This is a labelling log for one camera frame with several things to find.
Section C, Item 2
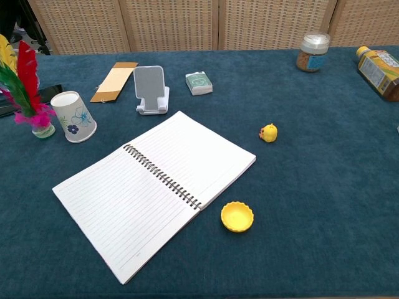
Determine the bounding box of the colourful feather shuttlecock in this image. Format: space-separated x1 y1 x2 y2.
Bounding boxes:
0 34 57 140

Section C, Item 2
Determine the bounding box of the white phone stand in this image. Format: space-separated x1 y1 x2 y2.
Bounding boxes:
133 65 170 116

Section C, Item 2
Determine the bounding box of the black tripod stand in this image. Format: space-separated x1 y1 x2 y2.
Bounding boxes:
9 0 50 56

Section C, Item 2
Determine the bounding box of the open spiral notebook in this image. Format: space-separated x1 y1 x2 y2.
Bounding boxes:
52 110 257 285

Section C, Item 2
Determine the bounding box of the green tissue pack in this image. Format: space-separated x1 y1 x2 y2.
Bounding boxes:
185 71 214 96

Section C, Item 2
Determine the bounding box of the small yellow duck toy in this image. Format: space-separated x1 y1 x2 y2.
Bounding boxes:
258 123 278 143

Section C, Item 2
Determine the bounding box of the brown cardboard card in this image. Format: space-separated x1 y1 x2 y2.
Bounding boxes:
90 62 139 103

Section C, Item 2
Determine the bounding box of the blue table cloth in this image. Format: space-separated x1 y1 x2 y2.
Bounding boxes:
0 45 399 299

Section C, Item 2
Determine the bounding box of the woven folding screen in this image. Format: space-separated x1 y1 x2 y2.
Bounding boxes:
27 0 399 56

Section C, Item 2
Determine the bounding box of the floral paper cup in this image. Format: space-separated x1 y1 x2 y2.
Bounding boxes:
50 90 98 144

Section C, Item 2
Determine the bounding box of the clear jar with white lid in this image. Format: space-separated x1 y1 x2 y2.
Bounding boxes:
296 32 331 74

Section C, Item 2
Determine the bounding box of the black smartphone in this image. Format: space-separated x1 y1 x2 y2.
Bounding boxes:
0 83 65 118

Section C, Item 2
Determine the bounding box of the yellow tea bottle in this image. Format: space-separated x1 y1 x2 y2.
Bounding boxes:
355 45 399 102

